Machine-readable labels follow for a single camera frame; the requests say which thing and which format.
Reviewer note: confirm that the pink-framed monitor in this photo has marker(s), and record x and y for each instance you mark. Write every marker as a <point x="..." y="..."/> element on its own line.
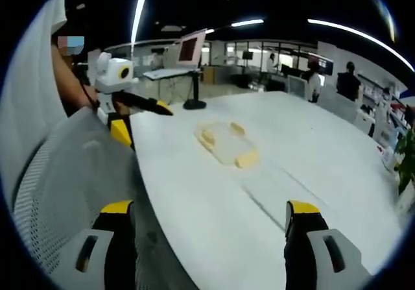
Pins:
<point x="191" y="48"/>

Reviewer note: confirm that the white office desk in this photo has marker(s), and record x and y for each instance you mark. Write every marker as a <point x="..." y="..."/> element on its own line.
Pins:
<point x="165" y="73"/>

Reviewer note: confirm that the white desk partition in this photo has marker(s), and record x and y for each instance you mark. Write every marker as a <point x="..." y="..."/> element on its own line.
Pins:
<point x="343" y="108"/>

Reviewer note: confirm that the green potted plant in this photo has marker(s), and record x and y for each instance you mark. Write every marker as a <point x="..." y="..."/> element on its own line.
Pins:
<point x="407" y="160"/>

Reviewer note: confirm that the person's white shirt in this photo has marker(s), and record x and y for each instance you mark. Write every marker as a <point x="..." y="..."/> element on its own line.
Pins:
<point x="29" y="76"/>

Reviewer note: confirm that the long ceiling light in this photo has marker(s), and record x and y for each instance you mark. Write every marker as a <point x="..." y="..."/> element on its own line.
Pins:
<point x="247" y="22"/>
<point x="138" y="17"/>
<point x="360" y="35"/>

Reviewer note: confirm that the black monitor stand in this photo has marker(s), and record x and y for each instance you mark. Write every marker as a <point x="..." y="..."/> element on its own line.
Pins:
<point x="195" y="92"/>

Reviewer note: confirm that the dark wall screen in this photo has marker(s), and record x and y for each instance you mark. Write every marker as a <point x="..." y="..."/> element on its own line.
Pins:
<point x="325" y="66"/>

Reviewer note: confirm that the beige plastic buckle part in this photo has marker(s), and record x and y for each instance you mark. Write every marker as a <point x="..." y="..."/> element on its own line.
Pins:
<point x="237" y="128"/>
<point x="208" y="137"/>

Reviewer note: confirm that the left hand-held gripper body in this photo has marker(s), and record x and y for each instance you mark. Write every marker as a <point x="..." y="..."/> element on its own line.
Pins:
<point x="111" y="72"/>

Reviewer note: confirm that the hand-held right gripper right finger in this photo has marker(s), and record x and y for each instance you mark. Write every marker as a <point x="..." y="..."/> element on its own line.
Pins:
<point x="311" y="257"/>

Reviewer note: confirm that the small white box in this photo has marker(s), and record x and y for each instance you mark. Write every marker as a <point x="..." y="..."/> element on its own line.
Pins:
<point x="389" y="158"/>

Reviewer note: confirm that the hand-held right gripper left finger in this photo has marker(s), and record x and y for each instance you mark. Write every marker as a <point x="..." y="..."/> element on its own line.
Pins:
<point x="97" y="254"/>

